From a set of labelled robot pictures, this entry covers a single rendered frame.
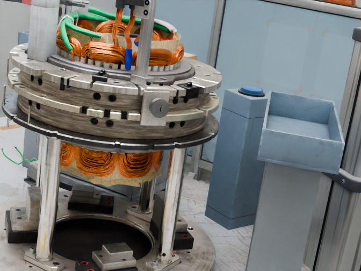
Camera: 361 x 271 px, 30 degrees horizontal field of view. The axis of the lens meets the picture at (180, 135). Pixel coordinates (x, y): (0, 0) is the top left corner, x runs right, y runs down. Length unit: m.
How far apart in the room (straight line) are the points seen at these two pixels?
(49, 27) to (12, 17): 2.53
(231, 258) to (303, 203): 0.22
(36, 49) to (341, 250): 0.67
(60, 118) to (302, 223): 0.38
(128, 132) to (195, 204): 0.48
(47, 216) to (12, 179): 0.40
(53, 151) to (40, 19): 0.18
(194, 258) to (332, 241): 0.31
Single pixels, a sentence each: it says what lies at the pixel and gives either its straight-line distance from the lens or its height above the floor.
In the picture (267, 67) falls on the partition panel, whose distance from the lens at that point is 3.38.
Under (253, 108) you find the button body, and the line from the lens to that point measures 1.20.
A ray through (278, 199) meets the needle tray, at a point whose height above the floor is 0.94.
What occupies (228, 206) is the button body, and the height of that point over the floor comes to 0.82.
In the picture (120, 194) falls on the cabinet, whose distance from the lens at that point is 1.29.
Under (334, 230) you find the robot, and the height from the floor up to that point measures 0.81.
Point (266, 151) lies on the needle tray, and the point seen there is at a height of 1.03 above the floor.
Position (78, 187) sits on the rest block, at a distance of 1.22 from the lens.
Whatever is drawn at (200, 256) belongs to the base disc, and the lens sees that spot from 1.11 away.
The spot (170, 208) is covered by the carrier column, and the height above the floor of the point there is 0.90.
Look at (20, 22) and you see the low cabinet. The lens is 3.46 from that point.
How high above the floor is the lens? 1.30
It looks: 17 degrees down
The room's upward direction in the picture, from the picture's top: 8 degrees clockwise
